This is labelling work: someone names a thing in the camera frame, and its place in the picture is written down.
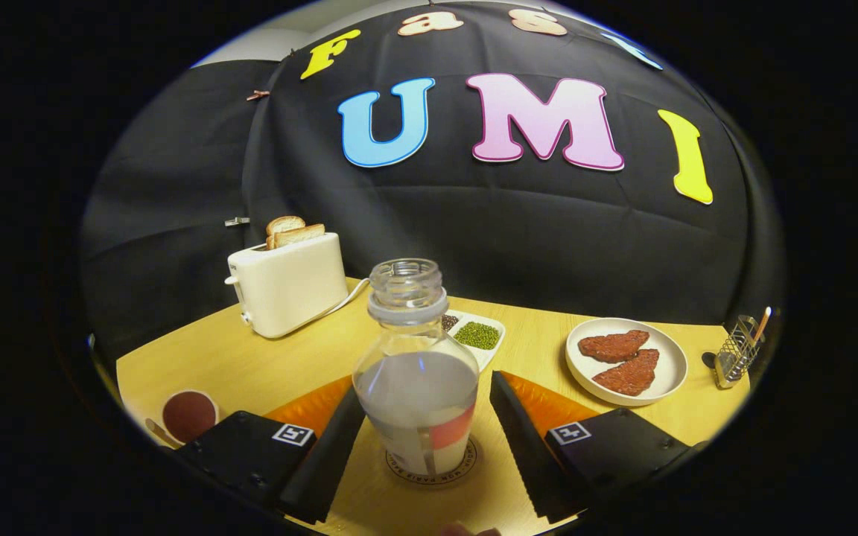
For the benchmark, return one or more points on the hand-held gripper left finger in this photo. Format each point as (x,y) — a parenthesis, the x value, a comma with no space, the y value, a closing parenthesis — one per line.
(332,454)

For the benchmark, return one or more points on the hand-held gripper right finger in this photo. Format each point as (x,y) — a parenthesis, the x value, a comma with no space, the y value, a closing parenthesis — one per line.
(522,447)

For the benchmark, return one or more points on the round cork coaster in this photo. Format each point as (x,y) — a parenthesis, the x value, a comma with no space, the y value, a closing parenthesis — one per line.
(466,465)

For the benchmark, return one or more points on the clear juice bottle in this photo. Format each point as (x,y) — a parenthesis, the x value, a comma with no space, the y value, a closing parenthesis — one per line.
(414,394)

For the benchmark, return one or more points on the wooden table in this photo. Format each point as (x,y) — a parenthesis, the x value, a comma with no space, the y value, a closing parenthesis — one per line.
(533,357)

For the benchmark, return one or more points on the white divided bean dish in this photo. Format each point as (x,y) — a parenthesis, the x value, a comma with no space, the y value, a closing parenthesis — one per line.
(481,336)

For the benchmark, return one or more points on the red meat patty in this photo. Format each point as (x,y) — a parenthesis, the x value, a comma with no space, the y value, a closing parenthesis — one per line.
(614,346)
(630,376)

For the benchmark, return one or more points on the white round plate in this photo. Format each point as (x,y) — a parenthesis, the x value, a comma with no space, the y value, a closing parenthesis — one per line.
(671,365)

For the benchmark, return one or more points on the cream toaster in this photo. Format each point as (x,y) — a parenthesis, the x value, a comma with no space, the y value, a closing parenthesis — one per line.
(291,286)

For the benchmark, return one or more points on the black backdrop cloth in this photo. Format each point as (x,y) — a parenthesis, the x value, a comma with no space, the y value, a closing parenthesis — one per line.
(511,238)

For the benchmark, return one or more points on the toast slice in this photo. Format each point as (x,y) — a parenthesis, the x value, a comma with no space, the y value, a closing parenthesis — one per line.
(284,223)
(301,235)

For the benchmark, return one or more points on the small metal clip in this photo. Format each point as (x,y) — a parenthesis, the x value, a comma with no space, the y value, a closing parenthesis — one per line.
(237,221)

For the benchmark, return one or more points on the small copper clip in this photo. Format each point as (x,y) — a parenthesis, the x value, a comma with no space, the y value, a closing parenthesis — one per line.
(257,94)

